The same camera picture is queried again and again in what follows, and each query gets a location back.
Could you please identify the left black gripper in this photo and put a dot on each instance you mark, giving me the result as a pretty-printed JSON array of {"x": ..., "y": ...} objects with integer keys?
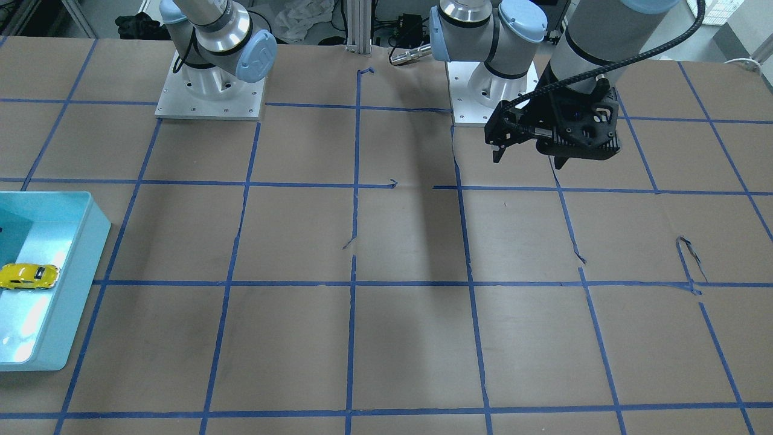
[{"x": 548, "y": 114}]

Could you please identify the silver metal cylinder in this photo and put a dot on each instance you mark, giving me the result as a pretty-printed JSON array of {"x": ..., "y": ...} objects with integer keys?
[{"x": 410, "y": 55}]

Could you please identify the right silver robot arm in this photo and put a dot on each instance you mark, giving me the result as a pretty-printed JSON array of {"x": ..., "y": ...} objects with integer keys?
[{"x": 220, "y": 46}]

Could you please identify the black power adapter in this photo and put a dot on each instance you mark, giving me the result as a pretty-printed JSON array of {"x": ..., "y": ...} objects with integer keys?
[{"x": 409, "y": 31}]

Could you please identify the white crumpled cloth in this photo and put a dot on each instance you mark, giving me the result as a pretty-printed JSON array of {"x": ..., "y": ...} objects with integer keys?
[{"x": 299, "y": 16}]

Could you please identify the aluminium frame post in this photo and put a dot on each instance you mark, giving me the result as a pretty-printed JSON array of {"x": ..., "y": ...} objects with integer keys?
[{"x": 358, "y": 19}]

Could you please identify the light blue plastic bin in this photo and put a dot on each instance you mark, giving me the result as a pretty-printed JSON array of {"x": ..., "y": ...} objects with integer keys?
[{"x": 51, "y": 245}]

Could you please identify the yellow toy beetle car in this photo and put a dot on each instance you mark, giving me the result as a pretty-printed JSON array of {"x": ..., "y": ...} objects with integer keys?
[{"x": 29, "y": 276}]

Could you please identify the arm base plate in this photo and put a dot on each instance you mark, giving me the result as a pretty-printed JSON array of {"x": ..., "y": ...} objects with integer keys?
[
  {"x": 209, "y": 94},
  {"x": 475, "y": 91}
]

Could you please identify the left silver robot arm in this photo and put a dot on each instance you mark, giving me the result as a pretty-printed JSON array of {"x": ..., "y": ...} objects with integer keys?
[{"x": 601, "y": 40}]

